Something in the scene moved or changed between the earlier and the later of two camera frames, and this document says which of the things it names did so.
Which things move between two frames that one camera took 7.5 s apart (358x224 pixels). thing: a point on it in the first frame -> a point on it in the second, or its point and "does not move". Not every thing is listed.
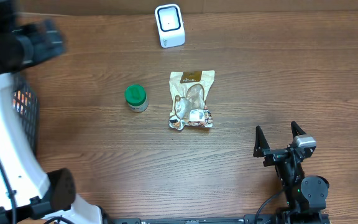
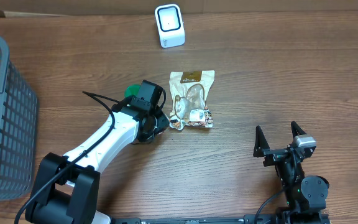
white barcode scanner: (170, 25) does not move
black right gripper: (273, 155) does not move
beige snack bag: (189, 91) does not move
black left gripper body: (34, 50) -> (160, 124)
